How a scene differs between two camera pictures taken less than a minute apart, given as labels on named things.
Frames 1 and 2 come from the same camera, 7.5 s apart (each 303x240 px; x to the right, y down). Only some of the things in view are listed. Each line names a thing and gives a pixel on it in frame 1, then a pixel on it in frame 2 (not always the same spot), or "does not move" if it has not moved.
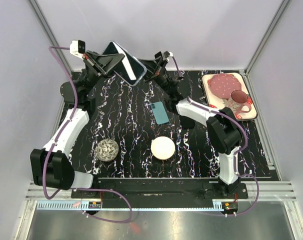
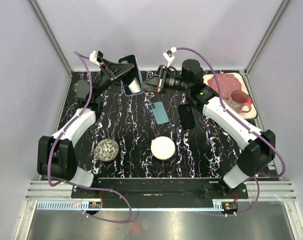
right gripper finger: [151, 64] → [154, 81]
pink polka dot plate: [222, 85] does not move
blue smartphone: [129, 68] → [131, 79]
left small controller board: [94, 204] does not move
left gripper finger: [114, 61] → [119, 69]
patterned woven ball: [106, 149] does not move
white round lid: [163, 148] does not move
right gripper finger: [156, 74] → [150, 87]
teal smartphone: [159, 113] does not move
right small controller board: [229, 206] does not move
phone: [186, 122] does not move
